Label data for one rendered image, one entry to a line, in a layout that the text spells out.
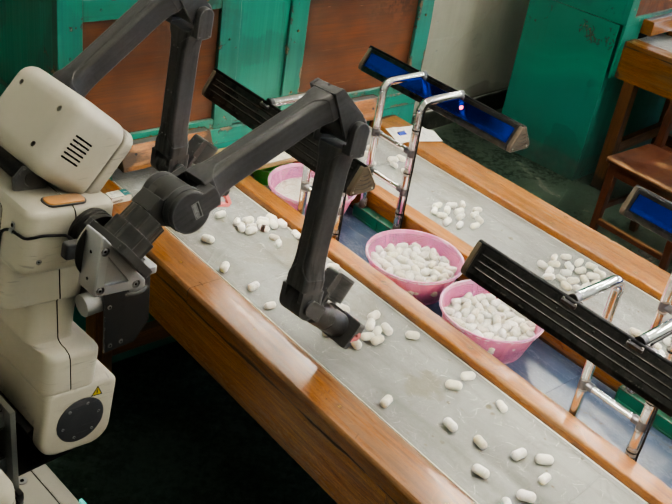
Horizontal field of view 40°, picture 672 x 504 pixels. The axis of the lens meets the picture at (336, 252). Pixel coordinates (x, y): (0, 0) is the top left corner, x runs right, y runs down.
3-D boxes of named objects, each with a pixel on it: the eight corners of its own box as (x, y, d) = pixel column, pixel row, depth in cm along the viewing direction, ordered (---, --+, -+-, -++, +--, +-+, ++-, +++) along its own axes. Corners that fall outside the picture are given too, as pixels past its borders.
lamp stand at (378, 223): (396, 246, 269) (425, 102, 245) (351, 214, 281) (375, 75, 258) (441, 231, 280) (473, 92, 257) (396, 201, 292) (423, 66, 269)
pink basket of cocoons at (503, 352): (488, 386, 219) (497, 355, 214) (410, 327, 235) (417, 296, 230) (557, 352, 235) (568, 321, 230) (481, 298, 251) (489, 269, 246)
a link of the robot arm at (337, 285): (276, 295, 194) (302, 314, 188) (307, 249, 194) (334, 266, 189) (307, 314, 203) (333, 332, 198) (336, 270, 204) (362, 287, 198)
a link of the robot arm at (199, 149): (148, 158, 219) (171, 175, 215) (176, 118, 219) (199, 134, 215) (175, 176, 230) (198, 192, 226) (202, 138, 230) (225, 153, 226)
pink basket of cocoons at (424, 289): (433, 326, 237) (441, 295, 232) (342, 287, 246) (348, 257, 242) (472, 281, 258) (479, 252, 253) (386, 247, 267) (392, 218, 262)
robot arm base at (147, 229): (81, 221, 155) (122, 254, 148) (115, 186, 157) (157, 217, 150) (108, 247, 162) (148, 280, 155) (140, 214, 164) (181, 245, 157)
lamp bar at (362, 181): (349, 197, 212) (354, 169, 208) (200, 95, 249) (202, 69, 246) (375, 190, 216) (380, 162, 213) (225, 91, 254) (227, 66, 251)
